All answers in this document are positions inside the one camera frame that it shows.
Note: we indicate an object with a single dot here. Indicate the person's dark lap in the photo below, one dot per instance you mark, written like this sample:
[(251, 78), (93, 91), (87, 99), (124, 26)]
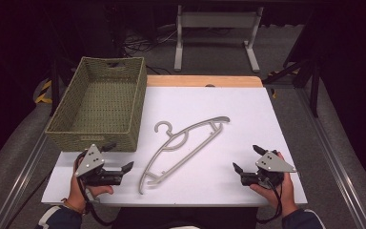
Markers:
[(184, 218)]

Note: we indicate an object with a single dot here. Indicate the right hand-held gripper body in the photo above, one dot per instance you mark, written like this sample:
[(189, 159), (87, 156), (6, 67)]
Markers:
[(271, 163)]

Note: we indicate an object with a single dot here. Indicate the grey plastic clothes hanger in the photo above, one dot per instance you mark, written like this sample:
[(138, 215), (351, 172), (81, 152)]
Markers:
[(224, 119)]

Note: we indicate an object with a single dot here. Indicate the white table board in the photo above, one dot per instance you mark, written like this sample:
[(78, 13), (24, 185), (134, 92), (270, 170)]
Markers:
[(235, 111)]

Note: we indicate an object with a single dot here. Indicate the grey metal floor rail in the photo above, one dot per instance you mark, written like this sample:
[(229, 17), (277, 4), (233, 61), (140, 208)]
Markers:
[(22, 184), (336, 165)]

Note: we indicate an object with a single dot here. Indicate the person's right hand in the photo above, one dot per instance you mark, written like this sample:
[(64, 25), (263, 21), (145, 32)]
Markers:
[(286, 192)]

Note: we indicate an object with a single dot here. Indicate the grey metal desk frame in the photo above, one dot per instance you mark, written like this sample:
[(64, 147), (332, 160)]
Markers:
[(217, 19)]

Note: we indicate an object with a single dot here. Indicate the green woven basket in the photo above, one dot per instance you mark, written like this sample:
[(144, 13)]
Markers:
[(101, 101)]

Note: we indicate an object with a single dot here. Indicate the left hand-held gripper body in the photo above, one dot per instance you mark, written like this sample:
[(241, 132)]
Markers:
[(89, 161)]

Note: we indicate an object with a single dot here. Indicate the person's left hand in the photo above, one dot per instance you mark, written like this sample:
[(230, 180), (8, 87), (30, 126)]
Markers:
[(76, 192)]

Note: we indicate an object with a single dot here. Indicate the black braced metal stand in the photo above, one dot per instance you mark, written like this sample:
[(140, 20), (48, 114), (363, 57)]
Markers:
[(314, 95)]

